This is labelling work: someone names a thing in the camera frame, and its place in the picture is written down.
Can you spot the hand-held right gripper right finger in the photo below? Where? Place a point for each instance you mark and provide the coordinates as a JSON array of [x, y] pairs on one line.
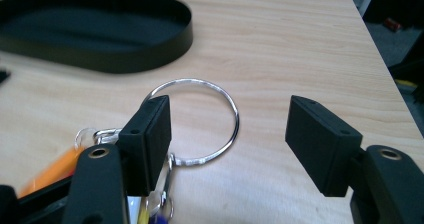
[[320, 140]]

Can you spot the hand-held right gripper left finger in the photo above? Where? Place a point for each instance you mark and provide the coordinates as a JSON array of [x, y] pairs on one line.
[[145, 144]]

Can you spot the silver clasp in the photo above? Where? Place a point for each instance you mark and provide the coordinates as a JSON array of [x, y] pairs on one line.
[[167, 180], [106, 135]]

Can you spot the white key tag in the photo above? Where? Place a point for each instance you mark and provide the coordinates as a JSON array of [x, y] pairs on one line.
[[134, 210]]

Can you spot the yellow key tag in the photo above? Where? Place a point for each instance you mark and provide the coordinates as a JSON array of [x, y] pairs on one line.
[[143, 215]]

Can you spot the blue key tag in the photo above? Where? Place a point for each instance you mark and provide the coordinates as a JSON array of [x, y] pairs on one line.
[[160, 219]]

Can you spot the black key holder stand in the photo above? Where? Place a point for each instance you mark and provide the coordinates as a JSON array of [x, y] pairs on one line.
[[100, 62]]

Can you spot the orange key tag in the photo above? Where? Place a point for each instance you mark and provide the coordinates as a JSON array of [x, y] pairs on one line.
[[53, 170]]

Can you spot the yellow object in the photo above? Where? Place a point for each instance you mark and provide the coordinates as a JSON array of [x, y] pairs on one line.
[[406, 83]]

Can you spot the red object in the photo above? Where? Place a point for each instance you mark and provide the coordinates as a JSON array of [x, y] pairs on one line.
[[392, 24]]

